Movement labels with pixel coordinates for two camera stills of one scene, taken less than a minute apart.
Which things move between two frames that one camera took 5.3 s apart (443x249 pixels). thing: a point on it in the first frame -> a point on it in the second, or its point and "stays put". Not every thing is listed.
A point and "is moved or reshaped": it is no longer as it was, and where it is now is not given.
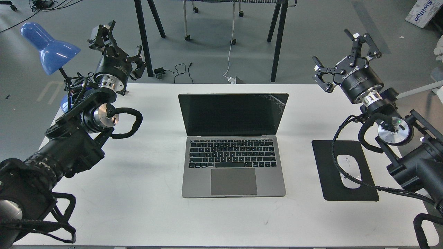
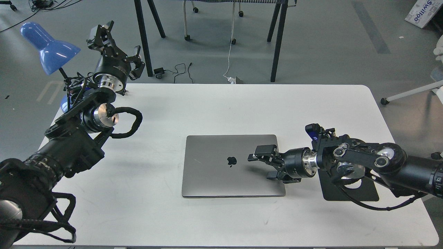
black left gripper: [115, 68] stays put
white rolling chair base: [233, 40] stays put
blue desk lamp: [54, 54] stays put
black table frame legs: [147, 61] stays put
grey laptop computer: [231, 149] is moved or reshaped
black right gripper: [359, 80] -> [299, 163]
